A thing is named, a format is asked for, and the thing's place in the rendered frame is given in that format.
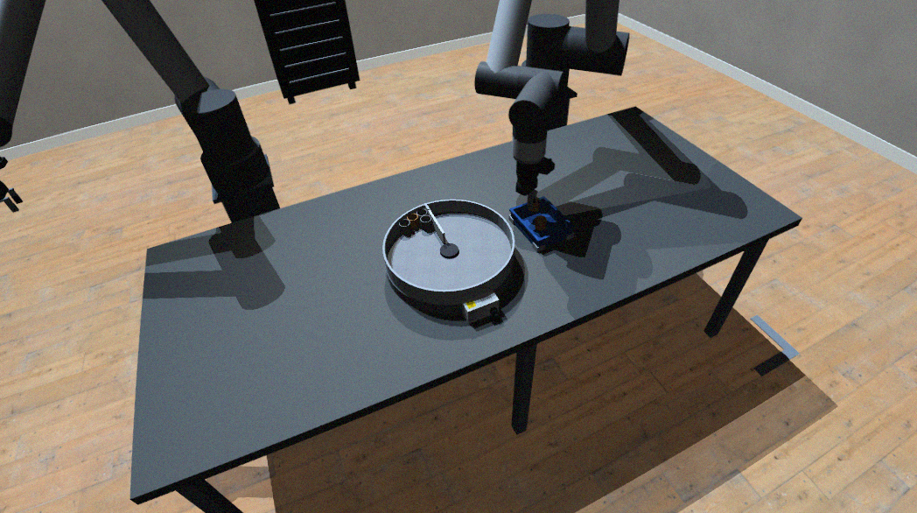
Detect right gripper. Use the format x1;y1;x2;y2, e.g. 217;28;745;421
0;157;23;213

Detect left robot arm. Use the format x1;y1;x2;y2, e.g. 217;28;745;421
474;0;630;144

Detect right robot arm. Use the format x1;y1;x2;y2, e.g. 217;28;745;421
0;0;269;193

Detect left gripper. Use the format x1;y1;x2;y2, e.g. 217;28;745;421
512;137;555;209

